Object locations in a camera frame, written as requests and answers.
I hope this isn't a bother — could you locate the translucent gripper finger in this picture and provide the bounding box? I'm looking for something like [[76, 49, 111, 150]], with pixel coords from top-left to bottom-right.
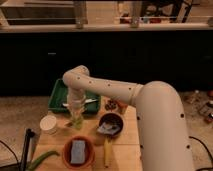
[[70, 112, 76, 126], [76, 114, 84, 130]]

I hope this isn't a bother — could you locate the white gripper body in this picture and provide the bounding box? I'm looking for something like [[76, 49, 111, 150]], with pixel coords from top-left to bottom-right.
[[67, 88, 86, 112]]

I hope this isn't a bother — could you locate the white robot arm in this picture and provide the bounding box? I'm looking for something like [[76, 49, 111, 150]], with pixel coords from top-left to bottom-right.
[[62, 65, 195, 171]]

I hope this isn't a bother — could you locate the silver fork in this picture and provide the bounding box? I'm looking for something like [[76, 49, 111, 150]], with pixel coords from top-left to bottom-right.
[[61, 99, 98, 107]]

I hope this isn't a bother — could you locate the white plastic cup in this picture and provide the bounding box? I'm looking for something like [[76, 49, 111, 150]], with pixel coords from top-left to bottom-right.
[[40, 115, 57, 134]]

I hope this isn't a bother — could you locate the green plastic tray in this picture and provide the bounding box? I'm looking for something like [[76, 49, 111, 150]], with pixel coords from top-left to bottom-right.
[[48, 79, 101, 115]]

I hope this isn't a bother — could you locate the blue grey cloth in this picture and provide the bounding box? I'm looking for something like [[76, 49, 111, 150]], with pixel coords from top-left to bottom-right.
[[97, 122, 120, 135]]

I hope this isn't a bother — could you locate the blue sponge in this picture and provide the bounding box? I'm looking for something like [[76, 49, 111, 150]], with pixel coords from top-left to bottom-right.
[[71, 140, 86, 164]]

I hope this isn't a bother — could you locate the small dark brown object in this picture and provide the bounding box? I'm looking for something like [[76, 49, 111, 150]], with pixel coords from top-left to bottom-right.
[[105, 99, 118, 111]]

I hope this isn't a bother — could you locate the dark brown bowl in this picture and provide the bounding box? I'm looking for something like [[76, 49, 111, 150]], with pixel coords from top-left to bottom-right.
[[98, 113, 124, 137]]

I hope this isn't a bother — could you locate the yellow banana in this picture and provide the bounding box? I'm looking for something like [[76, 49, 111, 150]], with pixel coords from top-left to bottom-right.
[[104, 137, 112, 168]]

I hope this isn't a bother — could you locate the orange bowl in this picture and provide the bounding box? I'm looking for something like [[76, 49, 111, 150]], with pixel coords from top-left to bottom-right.
[[62, 136, 95, 171]]

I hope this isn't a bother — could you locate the green pepper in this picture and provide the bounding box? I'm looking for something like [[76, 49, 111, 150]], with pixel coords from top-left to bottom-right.
[[26, 150, 60, 171]]

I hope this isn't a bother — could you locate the wooden railing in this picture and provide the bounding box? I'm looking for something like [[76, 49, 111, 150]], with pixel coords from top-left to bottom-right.
[[0, 0, 213, 33]]

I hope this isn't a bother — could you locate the black stand post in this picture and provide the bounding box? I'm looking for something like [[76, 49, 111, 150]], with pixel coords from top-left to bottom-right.
[[20, 129, 35, 171]]

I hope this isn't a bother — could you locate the black cable left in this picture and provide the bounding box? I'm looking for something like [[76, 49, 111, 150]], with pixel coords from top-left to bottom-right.
[[0, 139, 22, 168]]

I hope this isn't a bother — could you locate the black cable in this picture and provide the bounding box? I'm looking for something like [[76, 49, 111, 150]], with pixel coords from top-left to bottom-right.
[[189, 135, 213, 171], [0, 139, 22, 168]]

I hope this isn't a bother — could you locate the black cable right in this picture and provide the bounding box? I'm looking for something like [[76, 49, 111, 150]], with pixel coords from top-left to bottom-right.
[[189, 135, 213, 171]]

